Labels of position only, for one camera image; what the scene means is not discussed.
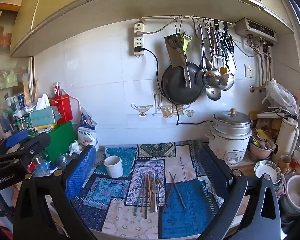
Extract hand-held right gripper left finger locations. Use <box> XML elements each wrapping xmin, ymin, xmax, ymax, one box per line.
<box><xmin>13</xmin><ymin>144</ymin><xmax>97</xmax><ymax>240</ymax></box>

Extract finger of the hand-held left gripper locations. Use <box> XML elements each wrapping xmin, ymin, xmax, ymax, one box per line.
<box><xmin>0</xmin><ymin>132</ymin><xmax>52</xmax><ymax>172</ymax></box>
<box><xmin>0</xmin><ymin>129</ymin><xmax>28</xmax><ymax>159</ymax></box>

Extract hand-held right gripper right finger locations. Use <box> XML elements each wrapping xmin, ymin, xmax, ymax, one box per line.
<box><xmin>197</xmin><ymin>144</ymin><xmax>282</xmax><ymax>240</ymax></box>

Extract white ceramic utensil holder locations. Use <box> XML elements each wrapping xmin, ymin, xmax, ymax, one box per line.
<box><xmin>104</xmin><ymin>155</ymin><xmax>124</xmax><ymax>178</ymax></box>

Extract steel fork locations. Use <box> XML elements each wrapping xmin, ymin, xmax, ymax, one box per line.
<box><xmin>152</xmin><ymin>179</ymin><xmax>160</xmax><ymax>213</ymax></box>

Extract teal chopstick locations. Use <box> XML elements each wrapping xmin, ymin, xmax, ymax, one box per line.
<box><xmin>134</xmin><ymin>176</ymin><xmax>145</xmax><ymax>217</ymax></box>
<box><xmin>144</xmin><ymin>173</ymin><xmax>148</xmax><ymax>220</ymax></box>
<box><xmin>141</xmin><ymin>174</ymin><xmax>146</xmax><ymax>212</ymax></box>

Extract metal fork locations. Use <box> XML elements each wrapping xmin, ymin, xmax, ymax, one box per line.
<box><xmin>148</xmin><ymin>172</ymin><xmax>154</xmax><ymax>213</ymax></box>

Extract yellow wooden chopstick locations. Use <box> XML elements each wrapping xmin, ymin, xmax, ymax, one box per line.
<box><xmin>146</xmin><ymin>173</ymin><xmax>152</xmax><ymax>212</ymax></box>

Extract yellow flat box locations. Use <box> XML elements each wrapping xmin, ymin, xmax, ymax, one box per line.
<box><xmin>35</xmin><ymin>122</ymin><xmax>58</xmax><ymax>133</ymax></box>

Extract steel lid spice jar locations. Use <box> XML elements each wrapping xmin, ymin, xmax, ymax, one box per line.
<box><xmin>30</xmin><ymin>155</ymin><xmax>50</xmax><ymax>177</ymax></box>

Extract clear glass jar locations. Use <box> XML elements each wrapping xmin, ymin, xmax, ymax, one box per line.
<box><xmin>56</xmin><ymin>153</ymin><xmax>72</xmax><ymax>169</ymax></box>

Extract white dotted cloth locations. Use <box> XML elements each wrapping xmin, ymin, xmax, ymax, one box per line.
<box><xmin>94</xmin><ymin>152</ymin><xmax>108</xmax><ymax>165</ymax></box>

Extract green box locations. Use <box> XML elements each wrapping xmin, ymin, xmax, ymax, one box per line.
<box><xmin>44</xmin><ymin>121</ymin><xmax>77</xmax><ymax>164</ymax></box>

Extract crumpled white paper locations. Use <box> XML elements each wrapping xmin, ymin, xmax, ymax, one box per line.
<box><xmin>69</xmin><ymin>141</ymin><xmax>84</xmax><ymax>155</ymax></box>

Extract teal tissue box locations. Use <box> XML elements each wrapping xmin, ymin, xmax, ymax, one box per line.
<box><xmin>29</xmin><ymin>106</ymin><xmax>60</xmax><ymax>128</ymax></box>

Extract white rice cooker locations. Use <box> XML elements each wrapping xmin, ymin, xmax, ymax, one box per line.
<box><xmin>205</xmin><ymin>108</ymin><xmax>252</xmax><ymax>166</ymax></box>

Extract white printed plastic bag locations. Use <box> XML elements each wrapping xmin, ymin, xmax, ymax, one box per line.
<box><xmin>77</xmin><ymin>107</ymin><xmax>99</xmax><ymax>153</ymax></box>

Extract white tissue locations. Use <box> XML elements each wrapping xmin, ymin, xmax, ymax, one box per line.
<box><xmin>35</xmin><ymin>94</ymin><xmax>51</xmax><ymax>110</ymax></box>

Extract red tin box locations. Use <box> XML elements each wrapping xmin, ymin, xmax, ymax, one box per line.
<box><xmin>50</xmin><ymin>94</ymin><xmax>73</xmax><ymax>123</ymax></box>

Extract floral patterned bowl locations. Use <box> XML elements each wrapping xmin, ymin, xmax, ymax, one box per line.
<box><xmin>254</xmin><ymin>160</ymin><xmax>282</xmax><ymax>184</ymax></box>

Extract patchwork printed tablecloth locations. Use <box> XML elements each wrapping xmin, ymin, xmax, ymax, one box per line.
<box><xmin>70</xmin><ymin>140</ymin><xmax>243</xmax><ymax>240</ymax></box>

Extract pink bowl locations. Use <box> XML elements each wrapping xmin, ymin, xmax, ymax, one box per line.
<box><xmin>249</xmin><ymin>140</ymin><xmax>277</xmax><ymax>160</ymax></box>

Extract bundle of assorted cutlery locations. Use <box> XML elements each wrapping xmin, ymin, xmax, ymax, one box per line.
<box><xmin>251</xmin><ymin>127</ymin><xmax>275</xmax><ymax>149</ymax></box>

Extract glass display cabinet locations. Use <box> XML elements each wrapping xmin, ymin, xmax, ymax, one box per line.
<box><xmin>0</xmin><ymin>10</ymin><xmax>35</xmax><ymax>140</ymax></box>

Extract beige cup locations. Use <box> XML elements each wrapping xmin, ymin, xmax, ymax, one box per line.
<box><xmin>277</xmin><ymin>154</ymin><xmax>292</xmax><ymax>173</ymax></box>

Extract small steel ladle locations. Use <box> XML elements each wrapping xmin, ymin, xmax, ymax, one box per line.
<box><xmin>205</xmin><ymin>87</ymin><xmax>222</xmax><ymax>101</ymax></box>

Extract white flat board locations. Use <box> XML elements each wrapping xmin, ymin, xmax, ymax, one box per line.
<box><xmin>257</xmin><ymin>110</ymin><xmax>298</xmax><ymax>119</ymax></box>

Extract cream thermos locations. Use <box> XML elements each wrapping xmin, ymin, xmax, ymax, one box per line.
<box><xmin>275</xmin><ymin>116</ymin><xmax>300</xmax><ymax>164</ymax></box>

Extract orange cup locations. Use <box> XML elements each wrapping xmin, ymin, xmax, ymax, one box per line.
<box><xmin>290</xmin><ymin>150</ymin><xmax>300</xmax><ymax>168</ymax></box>

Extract large white pot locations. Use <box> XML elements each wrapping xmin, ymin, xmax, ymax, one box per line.
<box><xmin>281</xmin><ymin>175</ymin><xmax>300</xmax><ymax>217</ymax></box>

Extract black wok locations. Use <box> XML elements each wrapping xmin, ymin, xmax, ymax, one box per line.
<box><xmin>161</xmin><ymin>61</ymin><xmax>205</xmax><ymax>105</ymax></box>

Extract perforated steel skimmer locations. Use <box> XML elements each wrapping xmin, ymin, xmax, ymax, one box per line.
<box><xmin>202</xmin><ymin>26</ymin><xmax>222</xmax><ymax>89</ymax></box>

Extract translucent plastic bag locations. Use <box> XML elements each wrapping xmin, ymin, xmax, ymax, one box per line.
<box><xmin>262</xmin><ymin>78</ymin><xmax>299</xmax><ymax>117</ymax></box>

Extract steel tongs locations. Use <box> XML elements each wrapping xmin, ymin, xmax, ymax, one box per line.
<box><xmin>210</xmin><ymin>26</ymin><xmax>224</xmax><ymax>59</ymax></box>

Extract steel cleaver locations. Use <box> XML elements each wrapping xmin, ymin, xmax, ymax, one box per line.
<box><xmin>164</xmin><ymin>33</ymin><xmax>192</xmax><ymax>88</ymax></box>

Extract black kitchen shears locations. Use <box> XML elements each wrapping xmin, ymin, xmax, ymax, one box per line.
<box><xmin>220</xmin><ymin>30</ymin><xmax>238</xmax><ymax>70</ymax></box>

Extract green peeler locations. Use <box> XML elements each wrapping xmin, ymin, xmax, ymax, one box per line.
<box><xmin>180</xmin><ymin>32</ymin><xmax>192</xmax><ymax>53</ymax></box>

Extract white power strip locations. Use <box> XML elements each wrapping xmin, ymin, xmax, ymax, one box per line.
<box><xmin>133</xmin><ymin>22</ymin><xmax>145</xmax><ymax>56</ymax></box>

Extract beige water heater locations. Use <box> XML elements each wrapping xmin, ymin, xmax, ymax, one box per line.
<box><xmin>234</xmin><ymin>17</ymin><xmax>277</xmax><ymax>39</ymax></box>

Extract yellowish overhead cabinet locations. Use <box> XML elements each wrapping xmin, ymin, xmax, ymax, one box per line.
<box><xmin>9</xmin><ymin>0</ymin><xmax>294</xmax><ymax>58</ymax></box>

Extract wire mesh strainer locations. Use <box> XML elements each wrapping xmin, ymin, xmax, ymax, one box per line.
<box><xmin>219</xmin><ymin>72</ymin><xmax>235</xmax><ymax>91</ymax></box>

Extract water heater hose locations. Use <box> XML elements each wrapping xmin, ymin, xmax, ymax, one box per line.
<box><xmin>255</xmin><ymin>37</ymin><xmax>273</xmax><ymax>88</ymax></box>

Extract black handled scissors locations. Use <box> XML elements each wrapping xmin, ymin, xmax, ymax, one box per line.
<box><xmin>172</xmin><ymin>33</ymin><xmax>188</xmax><ymax>63</ymax></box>

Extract black power cable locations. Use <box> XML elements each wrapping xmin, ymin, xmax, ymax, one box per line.
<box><xmin>135</xmin><ymin>46</ymin><xmax>214</xmax><ymax>126</ymax></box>

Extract grey cable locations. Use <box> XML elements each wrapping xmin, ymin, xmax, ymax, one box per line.
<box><xmin>136</xmin><ymin>20</ymin><xmax>177</xmax><ymax>36</ymax></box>

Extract steel hanging rail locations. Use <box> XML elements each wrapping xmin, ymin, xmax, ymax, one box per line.
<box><xmin>174</xmin><ymin>14</ymin><xmax>237</xmax><ymax>27</ymax></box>

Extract white cable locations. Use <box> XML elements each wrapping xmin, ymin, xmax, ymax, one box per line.
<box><xmin>139</xmin><ymin>15</ymin><xmax>198</xmax><ymax>23</ymax></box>

